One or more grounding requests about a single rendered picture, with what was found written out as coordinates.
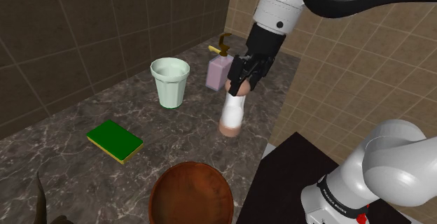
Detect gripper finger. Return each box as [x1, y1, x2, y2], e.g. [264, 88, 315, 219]
[249, 57, 276, 92]
[226, 55, 256, 97]

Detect pink soap dispenser, gold pump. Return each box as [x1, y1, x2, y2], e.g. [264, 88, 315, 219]
[204, 32, 237, 92]

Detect white and brown pepper mill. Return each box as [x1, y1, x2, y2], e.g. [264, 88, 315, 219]
[218, 80, 248, 138]

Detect pale green cup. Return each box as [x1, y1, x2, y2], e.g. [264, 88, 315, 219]
[149, 57, 191, 110]

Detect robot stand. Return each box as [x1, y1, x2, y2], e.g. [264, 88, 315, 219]
[236, 132, 412, 224]

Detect brown wooden bowl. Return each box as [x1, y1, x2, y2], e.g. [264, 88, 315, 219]
[148, 161, 235, 224]

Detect green and yellow sponge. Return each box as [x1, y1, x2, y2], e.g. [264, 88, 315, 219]
[85, 119, 145, 165]

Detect dark brown pointed figure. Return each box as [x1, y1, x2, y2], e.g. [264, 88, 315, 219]
[35, 170, 74, 224]

